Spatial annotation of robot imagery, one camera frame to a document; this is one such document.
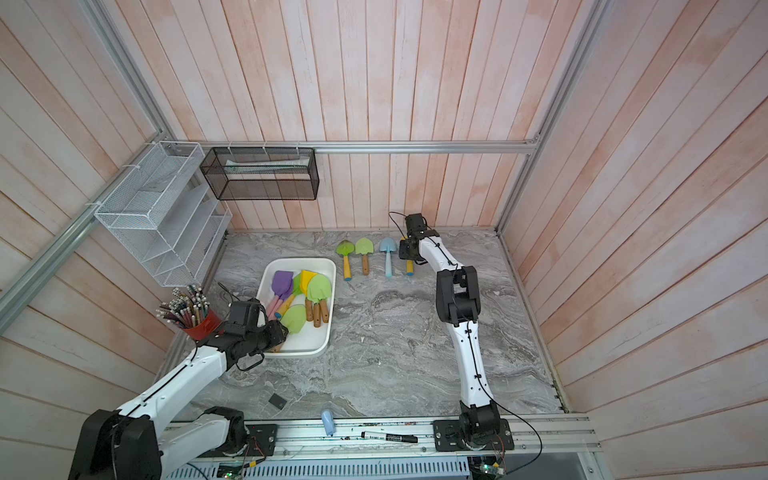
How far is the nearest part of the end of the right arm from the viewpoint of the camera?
866 mm

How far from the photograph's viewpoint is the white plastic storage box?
871mm

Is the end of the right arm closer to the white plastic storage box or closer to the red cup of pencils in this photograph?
the white plastic storage box
